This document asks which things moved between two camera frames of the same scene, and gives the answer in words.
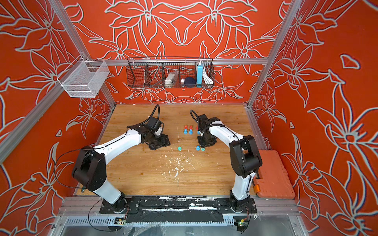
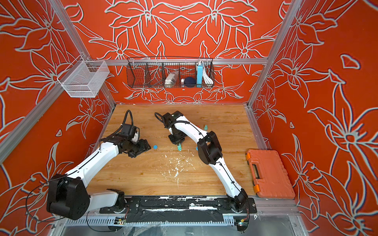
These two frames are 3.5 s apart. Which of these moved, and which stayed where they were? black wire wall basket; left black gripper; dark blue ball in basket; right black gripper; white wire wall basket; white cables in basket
Moved: right black gripper; left black gripper
Stayed: white wire wall basket; black wire wall basket; dark blue ball in basket; white cables in basket
